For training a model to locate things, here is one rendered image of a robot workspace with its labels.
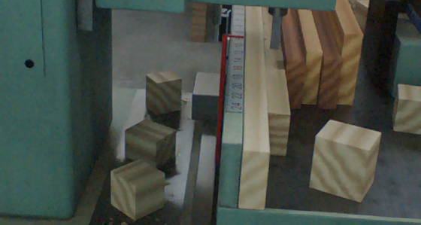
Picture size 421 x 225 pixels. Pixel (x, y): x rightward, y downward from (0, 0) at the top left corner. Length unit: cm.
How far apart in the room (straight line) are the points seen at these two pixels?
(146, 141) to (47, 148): 15
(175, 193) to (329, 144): 24
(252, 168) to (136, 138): 28
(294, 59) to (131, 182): 19
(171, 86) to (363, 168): 40
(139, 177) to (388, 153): 23
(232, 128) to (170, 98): 38
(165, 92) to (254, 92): 30
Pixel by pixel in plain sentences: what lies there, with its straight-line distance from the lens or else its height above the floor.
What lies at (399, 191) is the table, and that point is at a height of 90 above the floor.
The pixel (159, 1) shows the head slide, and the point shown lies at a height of 101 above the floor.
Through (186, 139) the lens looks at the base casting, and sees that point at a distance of 84.
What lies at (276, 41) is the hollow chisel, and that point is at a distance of 70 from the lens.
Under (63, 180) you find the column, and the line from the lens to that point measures 67.
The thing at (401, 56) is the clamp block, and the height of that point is 94.
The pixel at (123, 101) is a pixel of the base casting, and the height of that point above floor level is 80.
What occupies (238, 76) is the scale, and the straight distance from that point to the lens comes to 61.
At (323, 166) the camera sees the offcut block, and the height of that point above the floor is 92.
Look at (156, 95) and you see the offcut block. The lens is 88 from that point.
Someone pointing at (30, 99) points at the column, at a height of 93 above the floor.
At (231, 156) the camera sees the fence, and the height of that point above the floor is 94.
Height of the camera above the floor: 119
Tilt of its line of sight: 25 degrees down
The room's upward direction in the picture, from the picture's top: 3 degrees clockwise
